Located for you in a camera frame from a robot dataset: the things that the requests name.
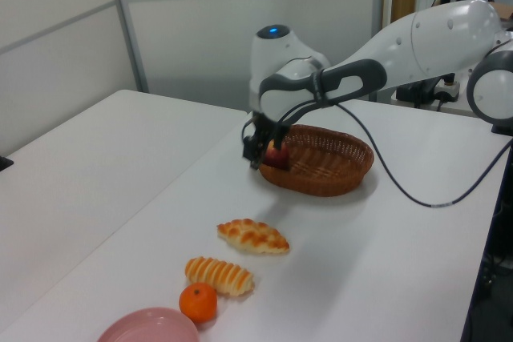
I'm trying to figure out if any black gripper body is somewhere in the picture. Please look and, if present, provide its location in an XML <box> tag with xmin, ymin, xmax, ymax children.
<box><xmin>250</xmin><ymin>111</ymin><xmax>282</xmax><ymax>147</ymax></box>

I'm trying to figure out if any red toy apple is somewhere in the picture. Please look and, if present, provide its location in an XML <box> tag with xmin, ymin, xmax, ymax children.
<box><xmin>262</xmin><ymin>138</ymin><xmax>290</xmax><ymax>170</ymax></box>

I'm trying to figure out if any braided toy bread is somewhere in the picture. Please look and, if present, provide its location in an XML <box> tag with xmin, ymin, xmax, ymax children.
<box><xmin>216</xmin><ymin>218</ymin><xmax>291</xmax><ymax>255</ymax></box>

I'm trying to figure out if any striped toy bread roll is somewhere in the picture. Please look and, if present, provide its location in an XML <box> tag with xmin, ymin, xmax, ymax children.
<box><xmin>184</xmin><ymin>255</ymin><xmax>256</xmax><ymax>297</ymax></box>

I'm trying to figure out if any orange toy mandarin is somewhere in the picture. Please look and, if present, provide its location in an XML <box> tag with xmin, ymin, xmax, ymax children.
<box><xmin>178</xmin><ymin>282</ymin><xmax>218</xmax><ymax>324</ymax></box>

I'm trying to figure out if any brown woven basket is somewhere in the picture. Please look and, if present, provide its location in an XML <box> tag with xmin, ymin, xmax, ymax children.
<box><xmin>258</xmin><ymin>123</ymin><xmax>375</xmax><ymax>198</ymax></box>

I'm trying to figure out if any pink plate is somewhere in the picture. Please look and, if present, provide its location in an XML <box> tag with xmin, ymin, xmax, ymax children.
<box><xmin>97</xmin><ymin>307</ymin><xmax>200</xmax><ymax>342</ymax></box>

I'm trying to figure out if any white power strip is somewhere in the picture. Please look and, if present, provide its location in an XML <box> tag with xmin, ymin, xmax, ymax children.
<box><xmin>434</xmin><ymin>75</ymin><xmax>461</xmax><ymax>103</ymax></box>

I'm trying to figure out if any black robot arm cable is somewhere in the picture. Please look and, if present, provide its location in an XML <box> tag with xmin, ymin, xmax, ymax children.
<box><xmin>275</xmin><ymin>71</ymin><xmax>513</xmax><ymax>209</ymax></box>

